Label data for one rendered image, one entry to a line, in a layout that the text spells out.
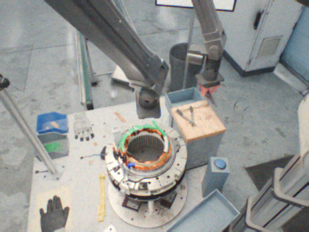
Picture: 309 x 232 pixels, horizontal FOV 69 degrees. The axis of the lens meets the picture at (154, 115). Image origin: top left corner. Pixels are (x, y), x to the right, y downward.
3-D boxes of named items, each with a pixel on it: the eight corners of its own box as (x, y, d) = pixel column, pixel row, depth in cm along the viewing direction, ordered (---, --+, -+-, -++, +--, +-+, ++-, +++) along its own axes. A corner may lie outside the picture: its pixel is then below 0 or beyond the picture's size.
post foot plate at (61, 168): (66, 166, 119) (65, 165, 119) (58, 181, 113) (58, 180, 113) (50, 163, 120) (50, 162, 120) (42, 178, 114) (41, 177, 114)
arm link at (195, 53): (219, 48, 75) (225, 33, 79) (186, 42, 78) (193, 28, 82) (214, 74, 85) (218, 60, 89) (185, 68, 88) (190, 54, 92)
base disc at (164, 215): (103, 161, 120) (103, 161, 119) (172, 146, 127) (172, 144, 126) (114, 239, 94) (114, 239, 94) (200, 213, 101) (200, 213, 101)
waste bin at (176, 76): (163, 85, 287) (165, 45, 246) (191, 80, 294) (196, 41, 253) (173, 104, 263) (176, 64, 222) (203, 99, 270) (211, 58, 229)
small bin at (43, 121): (67, 117, 144) (65, 108, 138) (69, 133, 134) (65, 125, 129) (41, 123, 140) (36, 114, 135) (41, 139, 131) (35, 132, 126)
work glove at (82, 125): (73, 114, 145) (72, 112, 143) (91, 111, 147) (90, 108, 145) (74, 144, 129) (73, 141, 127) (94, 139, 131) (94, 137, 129)
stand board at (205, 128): (170, 111, 111) (170, 108, 109) (205, 103, 115) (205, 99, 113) (186, 143, 98) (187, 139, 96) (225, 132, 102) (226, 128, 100)
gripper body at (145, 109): (137, 119, 63) (139, 110, 56) (135, 88, 67) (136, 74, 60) (160, 119, 64) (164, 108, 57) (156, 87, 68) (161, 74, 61)
